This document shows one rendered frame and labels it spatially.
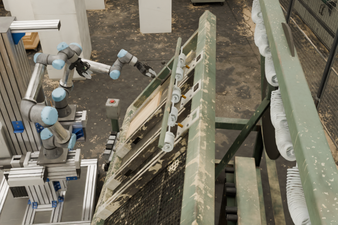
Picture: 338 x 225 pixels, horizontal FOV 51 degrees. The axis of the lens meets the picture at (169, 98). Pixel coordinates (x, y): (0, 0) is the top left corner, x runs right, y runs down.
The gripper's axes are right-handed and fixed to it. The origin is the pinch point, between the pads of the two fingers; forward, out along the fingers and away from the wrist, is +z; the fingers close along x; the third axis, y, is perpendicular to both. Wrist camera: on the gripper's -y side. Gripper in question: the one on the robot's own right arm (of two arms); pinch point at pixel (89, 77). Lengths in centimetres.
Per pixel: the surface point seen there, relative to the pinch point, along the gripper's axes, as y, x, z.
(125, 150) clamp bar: 10, -29, 60
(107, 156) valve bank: -23, -29, 76
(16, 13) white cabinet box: -388, 217, 68
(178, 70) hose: 83, 1, -2
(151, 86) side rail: 1, 42, 64
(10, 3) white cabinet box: -386, 222, 48
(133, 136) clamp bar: 21, -22, 49
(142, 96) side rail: -11, 35, 72
